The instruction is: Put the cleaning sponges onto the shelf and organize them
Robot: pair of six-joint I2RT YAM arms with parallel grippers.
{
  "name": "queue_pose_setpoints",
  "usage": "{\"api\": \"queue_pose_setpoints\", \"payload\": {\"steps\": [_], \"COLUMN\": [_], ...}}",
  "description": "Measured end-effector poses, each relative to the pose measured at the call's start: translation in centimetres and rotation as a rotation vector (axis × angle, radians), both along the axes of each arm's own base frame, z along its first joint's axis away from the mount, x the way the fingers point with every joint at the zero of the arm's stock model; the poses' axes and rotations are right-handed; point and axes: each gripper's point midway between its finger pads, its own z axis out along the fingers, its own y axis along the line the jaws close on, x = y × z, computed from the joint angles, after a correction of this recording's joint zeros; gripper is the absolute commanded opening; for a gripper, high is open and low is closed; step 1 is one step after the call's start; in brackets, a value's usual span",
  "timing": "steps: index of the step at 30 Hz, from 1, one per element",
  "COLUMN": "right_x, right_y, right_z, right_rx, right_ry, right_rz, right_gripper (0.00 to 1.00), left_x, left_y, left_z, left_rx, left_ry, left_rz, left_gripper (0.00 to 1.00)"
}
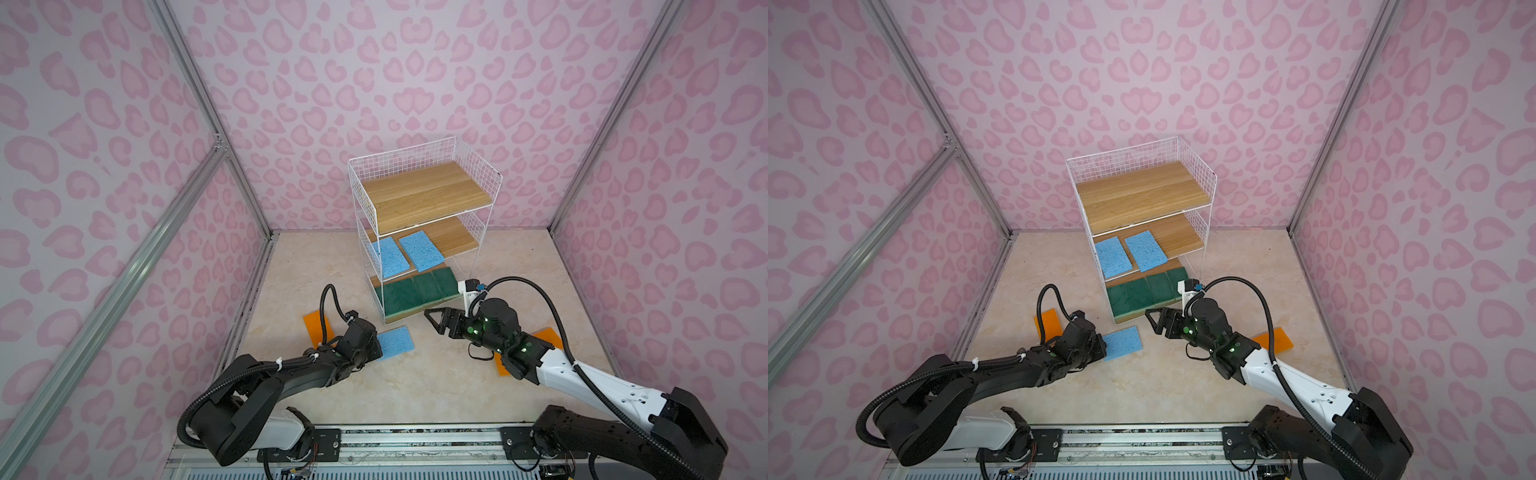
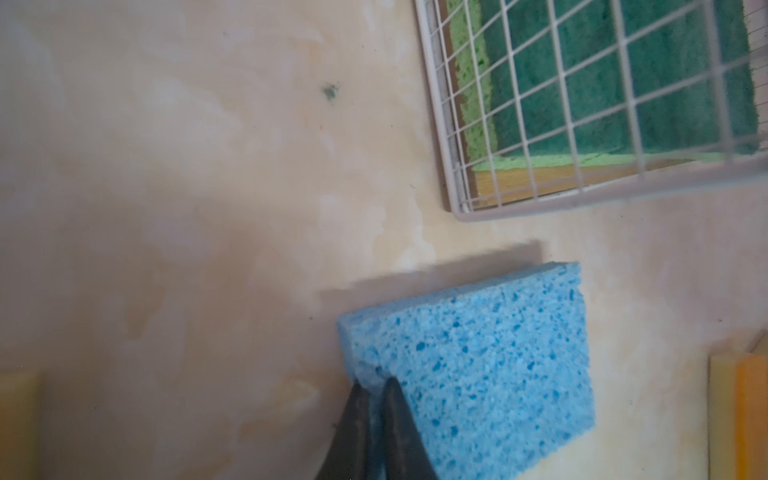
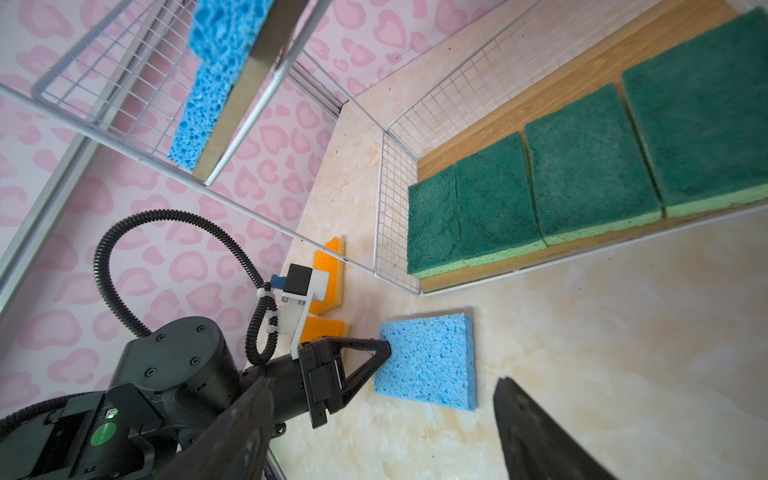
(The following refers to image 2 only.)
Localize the orange sponge lower left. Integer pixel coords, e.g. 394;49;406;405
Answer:
1;372;42;479

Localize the white wire wooden shelf rack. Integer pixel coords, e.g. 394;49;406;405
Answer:
416;0;767;222

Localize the orange sponge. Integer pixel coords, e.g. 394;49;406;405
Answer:
1;372;42;479
708;331;767;479

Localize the green sponge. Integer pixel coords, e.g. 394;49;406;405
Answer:
432;1;762;172

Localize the blue sponge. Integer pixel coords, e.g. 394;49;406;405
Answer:
337;263;595;479

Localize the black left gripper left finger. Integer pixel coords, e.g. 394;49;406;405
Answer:
315;382;370;480

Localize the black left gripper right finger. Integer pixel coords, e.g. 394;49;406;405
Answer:
382;377;438;480

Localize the orange sponge right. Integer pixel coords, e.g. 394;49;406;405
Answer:
708;331;767;479

